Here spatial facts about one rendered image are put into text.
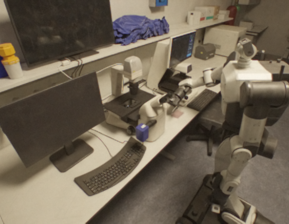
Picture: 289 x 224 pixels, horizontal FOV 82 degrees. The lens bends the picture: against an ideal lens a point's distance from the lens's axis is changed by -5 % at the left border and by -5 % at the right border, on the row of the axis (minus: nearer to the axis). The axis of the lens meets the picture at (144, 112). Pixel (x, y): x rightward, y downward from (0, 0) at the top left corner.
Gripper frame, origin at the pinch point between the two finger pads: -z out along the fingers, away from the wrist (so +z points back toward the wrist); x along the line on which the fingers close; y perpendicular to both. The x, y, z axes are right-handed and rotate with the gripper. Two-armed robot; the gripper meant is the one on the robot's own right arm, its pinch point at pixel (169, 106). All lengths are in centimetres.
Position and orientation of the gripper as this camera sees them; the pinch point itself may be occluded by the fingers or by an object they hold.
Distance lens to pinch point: 143.8
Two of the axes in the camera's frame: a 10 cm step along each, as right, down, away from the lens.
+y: 1.6, 4.9, 8.6
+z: 6.3, -7.2, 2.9
